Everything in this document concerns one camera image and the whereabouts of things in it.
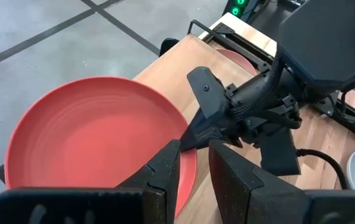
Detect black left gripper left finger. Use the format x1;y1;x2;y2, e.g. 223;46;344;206
0;139;181;224

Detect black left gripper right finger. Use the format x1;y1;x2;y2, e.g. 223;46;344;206
208;139;355;224

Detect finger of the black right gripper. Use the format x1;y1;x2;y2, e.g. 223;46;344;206
180;108;233;150
187;66;231;120

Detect salmon plate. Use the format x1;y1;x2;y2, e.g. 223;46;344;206
4;76;198;218
216;49;259;77

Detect black box green lights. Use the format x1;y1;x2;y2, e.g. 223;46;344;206
222;0;260;19

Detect black braided cable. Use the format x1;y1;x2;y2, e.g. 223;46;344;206
231;52;290;122

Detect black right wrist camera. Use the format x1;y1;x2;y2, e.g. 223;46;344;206
253;123;302;177

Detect black camera cable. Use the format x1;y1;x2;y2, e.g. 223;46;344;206
295;148;349;190

